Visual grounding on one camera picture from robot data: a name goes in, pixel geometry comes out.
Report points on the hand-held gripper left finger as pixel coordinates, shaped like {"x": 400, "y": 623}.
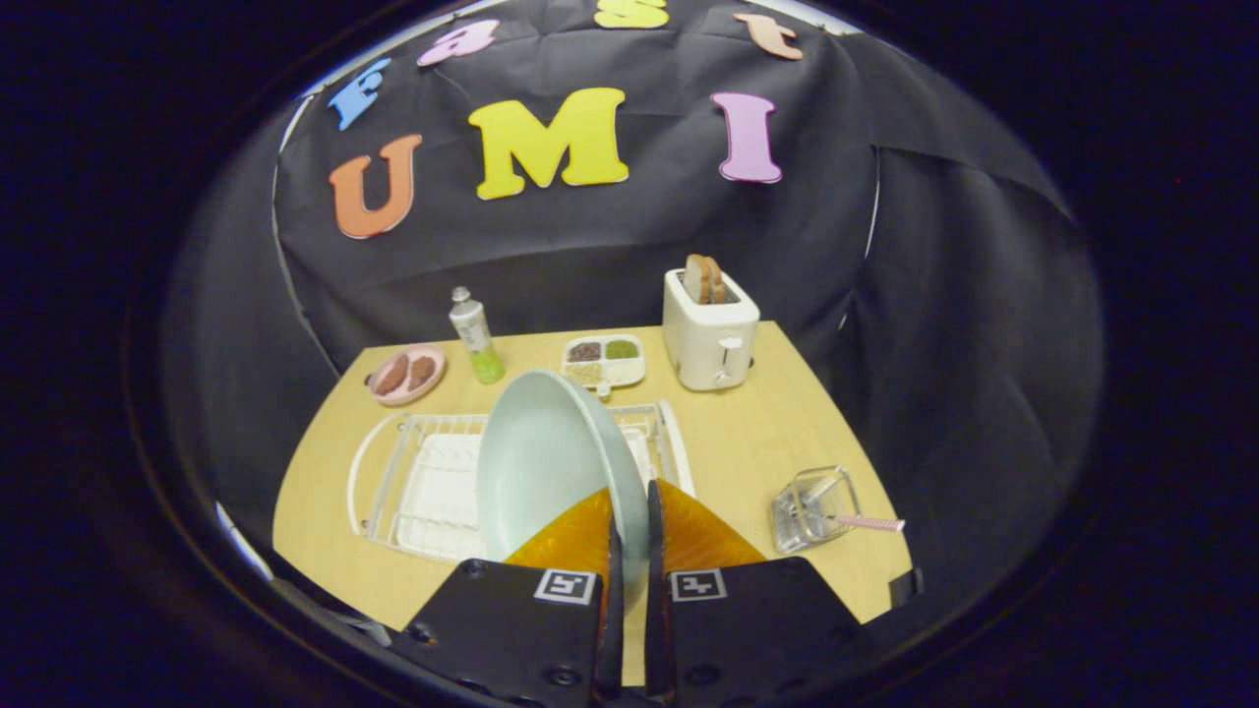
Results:
{"x": 511, "y": 629}

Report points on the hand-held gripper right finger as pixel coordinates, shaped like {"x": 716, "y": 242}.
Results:
{"x": 757, "y": 629}

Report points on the clear plastic basket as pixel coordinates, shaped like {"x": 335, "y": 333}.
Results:
{"x": 802, "y": 511}

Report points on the light green plate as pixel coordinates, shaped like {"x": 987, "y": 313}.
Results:
{"x": 546, "y": 462}

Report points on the small pink plate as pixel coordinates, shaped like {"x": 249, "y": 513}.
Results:
{"x": 405, "y": 393}

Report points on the small black clamp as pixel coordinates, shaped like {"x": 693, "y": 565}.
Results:
{"x": 906, "y": 587}

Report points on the beige grains pile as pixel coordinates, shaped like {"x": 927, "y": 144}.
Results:
{"x": 586, "y": 374}

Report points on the brown meat patty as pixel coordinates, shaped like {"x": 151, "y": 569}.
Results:
{"x": 391, "y": 375}
{"x": 422, "y": 372}

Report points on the brown beans pile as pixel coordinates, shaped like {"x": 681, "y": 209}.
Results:
{"x": 584, "y": 351}

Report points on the white divided tray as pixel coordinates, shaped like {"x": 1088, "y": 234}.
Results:
{"x": 639, "y": 366}

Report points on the white toaster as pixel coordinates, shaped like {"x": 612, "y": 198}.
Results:
{"x": 708, "y": 344}

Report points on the clear bottle with green liquid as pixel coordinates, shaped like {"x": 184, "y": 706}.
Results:
{"x": 476, "y": 334}

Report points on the green beans pile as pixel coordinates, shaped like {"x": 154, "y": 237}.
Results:
{"x": 621, "y": 348}

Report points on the brown bread slice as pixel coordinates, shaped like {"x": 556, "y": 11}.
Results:
{"x": 693, "y": 280}
{"x": 718, "y": 283}

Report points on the black backdrop cloth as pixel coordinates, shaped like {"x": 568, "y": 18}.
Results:
{"x": 934, "y": 295}

